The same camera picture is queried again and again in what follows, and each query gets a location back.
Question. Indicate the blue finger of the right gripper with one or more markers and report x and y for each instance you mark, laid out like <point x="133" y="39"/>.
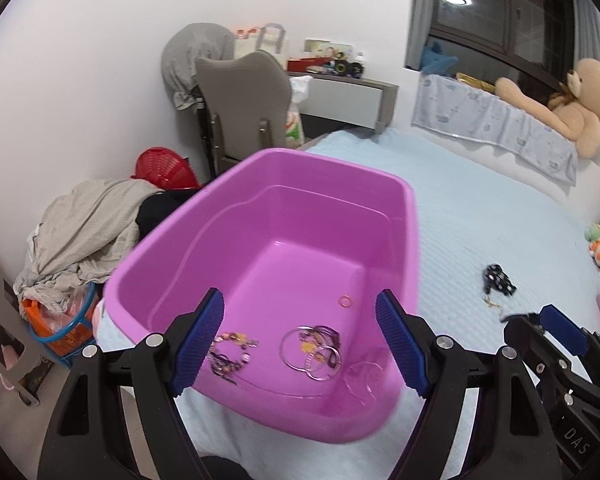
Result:
<point x="570" y="336"/>

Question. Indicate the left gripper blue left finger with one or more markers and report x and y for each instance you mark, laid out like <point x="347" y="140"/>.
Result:
<point x="190" y="338"/>

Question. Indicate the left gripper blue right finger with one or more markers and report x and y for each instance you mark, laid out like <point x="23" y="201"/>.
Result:
<point x="408" y="339"/>

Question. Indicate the large silver ring bangle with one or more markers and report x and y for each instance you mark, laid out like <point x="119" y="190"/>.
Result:
<point x="322" y="363"/>

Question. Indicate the light blue bed blanket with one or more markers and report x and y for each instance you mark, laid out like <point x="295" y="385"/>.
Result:
<point x="488" y="246"/>

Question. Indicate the purple plastic tub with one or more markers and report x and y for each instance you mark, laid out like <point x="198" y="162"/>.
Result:
<point x="289" y="238"/>

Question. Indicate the orange blue laundry basket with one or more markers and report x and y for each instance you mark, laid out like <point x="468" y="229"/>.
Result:
<point x="66" y="333"/>

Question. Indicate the beige clothes pile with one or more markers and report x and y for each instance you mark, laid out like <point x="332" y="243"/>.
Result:
<point x="80" y="239"/>

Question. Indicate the red plastic basket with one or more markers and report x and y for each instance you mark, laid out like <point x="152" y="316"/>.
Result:
<point x="165" y="169"/>

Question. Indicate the large tan teddy bear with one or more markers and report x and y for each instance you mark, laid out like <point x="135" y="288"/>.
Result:
<point x="574" y="113"/>

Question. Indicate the blue patterned window blanket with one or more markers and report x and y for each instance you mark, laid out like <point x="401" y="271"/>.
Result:
<point x="452" y="108"/>

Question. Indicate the grey chair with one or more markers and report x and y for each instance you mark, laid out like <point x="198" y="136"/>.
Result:
<point x="248" y="101"/>

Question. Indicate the grey desk drawer unit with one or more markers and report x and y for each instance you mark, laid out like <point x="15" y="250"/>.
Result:
<point x="363" y="102"/>

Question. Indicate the white plastic bag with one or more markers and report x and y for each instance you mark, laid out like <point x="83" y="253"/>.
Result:
<point x="300" y="89"/>

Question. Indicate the grey garment on chair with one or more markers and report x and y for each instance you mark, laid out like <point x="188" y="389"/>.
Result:
<point x="179" y="56"/>

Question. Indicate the blue plush toy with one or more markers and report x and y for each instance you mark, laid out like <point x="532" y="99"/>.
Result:
<point x="435" y="62"/>

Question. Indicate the toy truck on desk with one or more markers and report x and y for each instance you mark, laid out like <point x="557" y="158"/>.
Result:
<point x="343" y="68"/>

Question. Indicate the white tote bag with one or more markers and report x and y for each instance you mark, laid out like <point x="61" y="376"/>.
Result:
<point x="270" y="38"/>

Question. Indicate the dark window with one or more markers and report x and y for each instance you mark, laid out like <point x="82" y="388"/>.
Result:
<point x="528" y="41"/>

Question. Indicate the grey curtain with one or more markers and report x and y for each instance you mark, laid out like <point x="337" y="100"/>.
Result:
<point x="421" y="19"/>

